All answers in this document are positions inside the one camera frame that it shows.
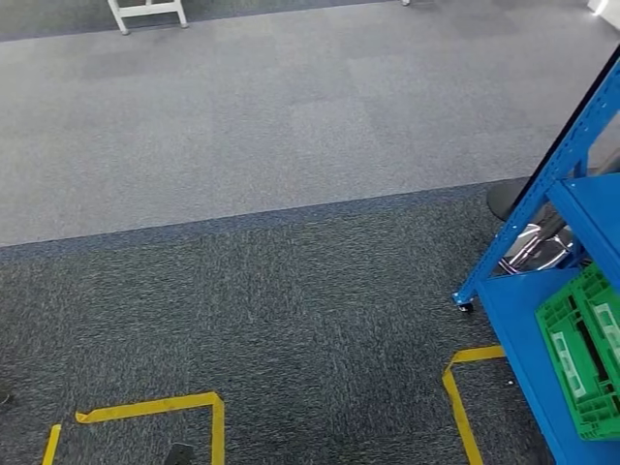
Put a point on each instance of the blue metal shelf rack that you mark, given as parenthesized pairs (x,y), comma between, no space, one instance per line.
(523,321)

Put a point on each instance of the yellow floor tape marking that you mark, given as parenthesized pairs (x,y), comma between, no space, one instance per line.
(218,423)

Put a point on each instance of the green plastic crate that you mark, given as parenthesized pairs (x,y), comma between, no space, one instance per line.
(581,359)

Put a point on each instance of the white glossy cabinet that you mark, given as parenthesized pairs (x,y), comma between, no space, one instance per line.
(608,9)

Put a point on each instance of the white table frame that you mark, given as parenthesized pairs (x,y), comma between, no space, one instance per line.
(145,9)

